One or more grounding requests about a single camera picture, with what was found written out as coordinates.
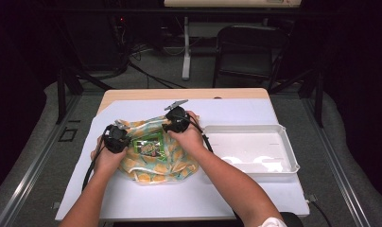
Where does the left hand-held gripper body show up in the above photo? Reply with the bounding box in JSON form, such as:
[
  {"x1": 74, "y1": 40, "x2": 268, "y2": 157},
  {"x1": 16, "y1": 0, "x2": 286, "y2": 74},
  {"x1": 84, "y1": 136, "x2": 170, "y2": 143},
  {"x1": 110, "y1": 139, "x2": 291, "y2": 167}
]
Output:
[{"x1": 102, "y1": 119, "x2": 132, "y2": 155}]

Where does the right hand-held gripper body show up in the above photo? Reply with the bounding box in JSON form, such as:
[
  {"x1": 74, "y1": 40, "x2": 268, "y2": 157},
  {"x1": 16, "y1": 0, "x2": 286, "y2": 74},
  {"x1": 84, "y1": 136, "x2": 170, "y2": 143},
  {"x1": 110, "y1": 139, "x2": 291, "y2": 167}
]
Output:
[{"x1": 164, "y1": 99, "x2": 192, "y2": 133}]

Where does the green snack packet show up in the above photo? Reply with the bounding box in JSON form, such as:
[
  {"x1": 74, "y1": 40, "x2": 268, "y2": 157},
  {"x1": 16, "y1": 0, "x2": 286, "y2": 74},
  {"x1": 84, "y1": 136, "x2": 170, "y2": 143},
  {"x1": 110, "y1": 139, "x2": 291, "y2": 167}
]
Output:
[{"x1": 131, "y1": 131, "x2": 168, "y2": 162}]

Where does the citrus print cloth bag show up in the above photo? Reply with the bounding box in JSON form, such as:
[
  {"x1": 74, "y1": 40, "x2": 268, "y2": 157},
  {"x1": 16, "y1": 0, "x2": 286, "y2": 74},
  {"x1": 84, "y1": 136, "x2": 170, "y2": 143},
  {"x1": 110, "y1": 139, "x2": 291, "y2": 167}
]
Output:
[{"x1": 116, "y1": 115, "x2": 200, "y2": 184}]

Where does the white plastic tray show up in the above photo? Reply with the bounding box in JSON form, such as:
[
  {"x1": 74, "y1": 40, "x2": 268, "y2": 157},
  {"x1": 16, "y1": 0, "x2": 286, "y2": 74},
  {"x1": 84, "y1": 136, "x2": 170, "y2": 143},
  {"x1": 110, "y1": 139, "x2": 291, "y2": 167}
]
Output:
[{"x1": 201, "y1": 123, "x2": 301, "y2": 176}]

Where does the person's right hand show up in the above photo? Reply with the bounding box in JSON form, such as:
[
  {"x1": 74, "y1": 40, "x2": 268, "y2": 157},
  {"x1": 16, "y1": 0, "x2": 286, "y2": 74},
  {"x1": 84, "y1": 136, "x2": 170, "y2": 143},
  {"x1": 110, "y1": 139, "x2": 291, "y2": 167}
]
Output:
[{"x1": 168, "y1": 111, "x2": 209, "y2": 153}]

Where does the person's left hand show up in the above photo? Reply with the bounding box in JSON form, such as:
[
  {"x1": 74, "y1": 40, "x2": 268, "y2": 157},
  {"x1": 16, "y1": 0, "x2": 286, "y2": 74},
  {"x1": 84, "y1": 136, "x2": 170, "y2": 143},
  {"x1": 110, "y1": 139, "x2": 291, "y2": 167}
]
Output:
[{"x1": 90, "y1": 136, "x2": 128, "y2": 176}]

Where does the light desk with white leg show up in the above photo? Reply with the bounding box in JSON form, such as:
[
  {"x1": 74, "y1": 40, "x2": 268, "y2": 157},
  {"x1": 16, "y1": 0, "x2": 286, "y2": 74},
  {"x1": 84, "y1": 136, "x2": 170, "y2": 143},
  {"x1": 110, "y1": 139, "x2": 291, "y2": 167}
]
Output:
[{"x1": 163, "y1": 0, "x2": 304, "y2": 81}]

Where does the black metal stand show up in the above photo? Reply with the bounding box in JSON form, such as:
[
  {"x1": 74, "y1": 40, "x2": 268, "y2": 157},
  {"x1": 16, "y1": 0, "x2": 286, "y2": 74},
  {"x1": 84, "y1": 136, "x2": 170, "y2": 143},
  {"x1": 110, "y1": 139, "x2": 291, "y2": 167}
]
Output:
[
  {"x1": 55, "y1": 67, "x2": 114, "y2": 126},
  {"x1": 269, "y1": 67, "x2": 325, "y2": 129}
]

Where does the dark equipment cabinet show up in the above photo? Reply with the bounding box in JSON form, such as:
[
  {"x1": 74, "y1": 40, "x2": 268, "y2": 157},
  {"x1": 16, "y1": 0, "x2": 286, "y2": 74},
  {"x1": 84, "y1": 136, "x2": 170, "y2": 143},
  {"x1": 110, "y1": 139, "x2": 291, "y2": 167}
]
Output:
[{"x1": 62, "y1": 0, "x2": 130, "y2": 72}]

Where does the black folding chair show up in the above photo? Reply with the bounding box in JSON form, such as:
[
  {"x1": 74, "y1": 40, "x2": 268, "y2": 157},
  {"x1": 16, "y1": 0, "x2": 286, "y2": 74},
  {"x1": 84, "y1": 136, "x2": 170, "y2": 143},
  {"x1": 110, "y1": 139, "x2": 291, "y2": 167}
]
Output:
[{"x1": 212, "y1": 25, "x2": 291, "y2": 93}]

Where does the white sleeve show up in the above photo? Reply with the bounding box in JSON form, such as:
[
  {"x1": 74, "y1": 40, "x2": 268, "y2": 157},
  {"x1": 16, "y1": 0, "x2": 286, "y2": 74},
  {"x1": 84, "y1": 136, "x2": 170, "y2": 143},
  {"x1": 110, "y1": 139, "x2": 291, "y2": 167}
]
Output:
[{"x1": 259, "y1": 217, "x2": 287, "y2": 227}]

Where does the black round seat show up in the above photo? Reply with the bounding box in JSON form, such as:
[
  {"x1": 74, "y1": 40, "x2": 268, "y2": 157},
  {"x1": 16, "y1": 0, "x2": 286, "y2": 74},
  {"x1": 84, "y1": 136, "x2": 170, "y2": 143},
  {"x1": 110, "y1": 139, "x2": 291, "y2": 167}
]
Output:
[{"x1": 280, "y1": 211, "x2": 305, "y2": 227}]

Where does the right hand-held gripper cable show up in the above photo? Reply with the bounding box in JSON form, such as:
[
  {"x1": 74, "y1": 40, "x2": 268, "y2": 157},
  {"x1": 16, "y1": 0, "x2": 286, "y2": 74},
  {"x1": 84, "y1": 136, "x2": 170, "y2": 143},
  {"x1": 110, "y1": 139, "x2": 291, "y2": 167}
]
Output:
[{"x1": 179, "y1": 114, "x2": 215, "y2": 154}]

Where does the hand-held gripper cable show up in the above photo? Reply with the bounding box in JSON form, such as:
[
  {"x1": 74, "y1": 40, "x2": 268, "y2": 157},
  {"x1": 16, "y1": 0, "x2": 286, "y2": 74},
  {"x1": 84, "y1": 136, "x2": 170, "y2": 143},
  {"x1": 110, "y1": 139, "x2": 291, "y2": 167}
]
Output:
[
  {"x1": 179, "y1": 114, "x2": 215, "y2": 154},
  {"x1": 80, "y1": 143, "x2": 106, "y2": 193}
]

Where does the left hand-held gripper cable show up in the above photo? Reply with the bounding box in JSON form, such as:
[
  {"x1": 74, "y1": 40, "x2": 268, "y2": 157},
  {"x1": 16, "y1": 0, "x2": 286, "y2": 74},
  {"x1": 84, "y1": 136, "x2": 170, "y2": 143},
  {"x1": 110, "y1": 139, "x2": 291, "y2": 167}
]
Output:
[{"x1": 80, "y1": 143, "x2": 106, "y2": 193}]

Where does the black floor cable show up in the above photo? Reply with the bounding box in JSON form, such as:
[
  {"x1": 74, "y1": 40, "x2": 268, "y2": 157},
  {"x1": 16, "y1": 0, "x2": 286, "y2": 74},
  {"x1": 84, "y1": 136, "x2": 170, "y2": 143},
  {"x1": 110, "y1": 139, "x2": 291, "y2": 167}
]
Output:
[{"x1": 127, "y1": 61, "x2": 188, "y2": 90}]

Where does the aluminium floor rail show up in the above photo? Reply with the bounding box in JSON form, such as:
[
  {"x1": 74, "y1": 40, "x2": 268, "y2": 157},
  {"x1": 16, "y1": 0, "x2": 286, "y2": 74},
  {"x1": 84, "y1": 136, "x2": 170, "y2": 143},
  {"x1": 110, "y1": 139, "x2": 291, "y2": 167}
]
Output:
[
  {"x1": 301, "y1": 96, "x2": 374, "y2": 227},
  {"x1": 0, "y1": 94, "x2": 83, "y2": 227}
]

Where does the black cable with clamp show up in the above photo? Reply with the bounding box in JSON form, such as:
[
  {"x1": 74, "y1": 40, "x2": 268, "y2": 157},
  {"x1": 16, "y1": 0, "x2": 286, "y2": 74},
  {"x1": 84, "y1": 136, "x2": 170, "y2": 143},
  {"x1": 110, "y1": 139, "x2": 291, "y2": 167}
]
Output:
[{"x1": 306, "y1": 194, "x2": 334, "y2": 227}]

